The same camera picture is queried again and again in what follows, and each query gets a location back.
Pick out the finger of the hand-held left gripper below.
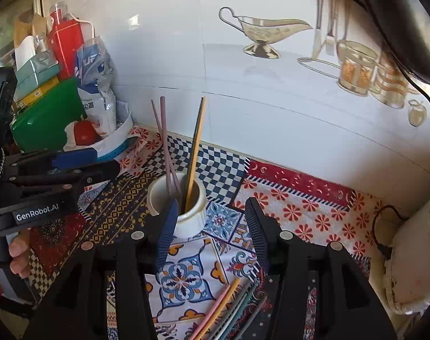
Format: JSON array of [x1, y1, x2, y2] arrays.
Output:
[[4, 147, 97, 176], [10, 159, 121, 194]]

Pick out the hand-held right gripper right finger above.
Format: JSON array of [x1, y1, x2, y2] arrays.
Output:
[[244, 197, 400, 340]]

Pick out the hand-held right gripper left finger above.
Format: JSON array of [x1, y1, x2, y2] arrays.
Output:
[[22, 198, 180, 340]]

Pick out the white cup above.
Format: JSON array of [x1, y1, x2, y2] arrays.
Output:
[[146, 172, 207, 239]]

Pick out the dark chopstick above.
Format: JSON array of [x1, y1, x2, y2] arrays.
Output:
[[181, 97, 206, 213]]

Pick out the bunch of coloured chopsticks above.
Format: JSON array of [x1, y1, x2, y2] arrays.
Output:
[[188, 277, 269, 340]]

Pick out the orange chopstick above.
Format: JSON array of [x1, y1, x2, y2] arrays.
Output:
[[185, 98, 208, 215]]

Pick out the person's left hand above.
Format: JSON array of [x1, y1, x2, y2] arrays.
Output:
[[8, 229, 33, 280]]

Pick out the red tomato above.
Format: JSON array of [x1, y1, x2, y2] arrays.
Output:
[[74, 120, 98, 146]]

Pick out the white bowl with blue rim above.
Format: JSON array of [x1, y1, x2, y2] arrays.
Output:
[[63, 101, 139, 163]]

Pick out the green box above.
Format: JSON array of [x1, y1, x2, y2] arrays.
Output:
[[10, 77, 88, 153]]

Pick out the patterned table cloth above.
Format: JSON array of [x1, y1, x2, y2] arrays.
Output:
[[27, 124, 389, 340]]

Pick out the white printed packet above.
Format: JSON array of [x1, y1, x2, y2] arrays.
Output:
[[77, 81, 118, 133]]

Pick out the yellow box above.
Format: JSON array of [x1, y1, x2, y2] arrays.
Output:
[[13, 76, 61, 109]]

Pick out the teal tissue box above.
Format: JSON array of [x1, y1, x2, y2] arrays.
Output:
[[15, 35, 60, 91]]

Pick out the blue and white bag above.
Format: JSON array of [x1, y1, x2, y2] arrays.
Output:
[[76, 36, 111, 86]]

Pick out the red tin box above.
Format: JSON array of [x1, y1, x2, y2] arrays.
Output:
[[47, 18, 86, 82]]

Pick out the clear bottle with red label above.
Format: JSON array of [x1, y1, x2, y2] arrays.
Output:
[[49, 2, 72, 25]]

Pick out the white rice cooker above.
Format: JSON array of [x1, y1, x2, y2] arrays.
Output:
[[369, 184, 430, 316]]

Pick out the black wok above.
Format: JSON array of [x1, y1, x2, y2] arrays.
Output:
[[355, 0, 430, 86]]

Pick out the black power cable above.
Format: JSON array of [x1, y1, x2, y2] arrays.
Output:
[[321, 0, 430, 259]]

